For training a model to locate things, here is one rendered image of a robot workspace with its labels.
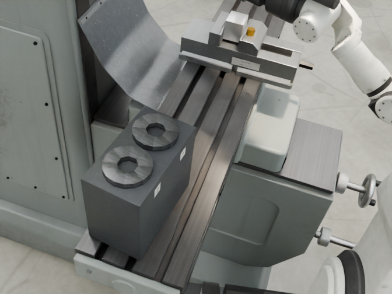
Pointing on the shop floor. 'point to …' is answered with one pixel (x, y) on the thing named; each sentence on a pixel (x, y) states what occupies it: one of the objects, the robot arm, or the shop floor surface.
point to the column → (48, 105)
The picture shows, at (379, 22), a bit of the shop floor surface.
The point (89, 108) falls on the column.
